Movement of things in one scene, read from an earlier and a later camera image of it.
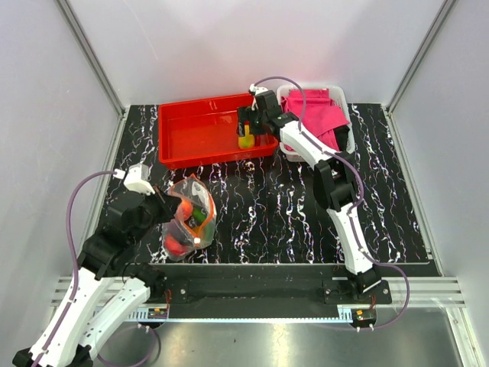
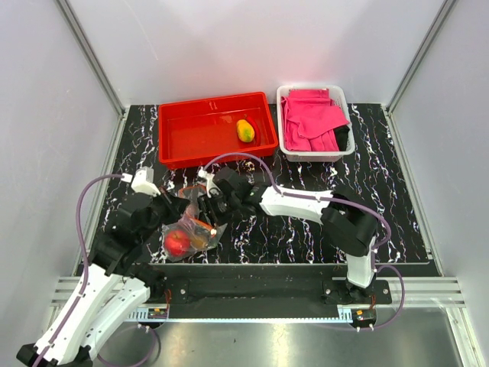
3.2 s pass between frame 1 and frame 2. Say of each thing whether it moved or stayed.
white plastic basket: stayed
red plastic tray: stayed
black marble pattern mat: stayed
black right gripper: moved
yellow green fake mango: moved
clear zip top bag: moved
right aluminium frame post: stayed
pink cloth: stayed
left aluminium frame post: stayed
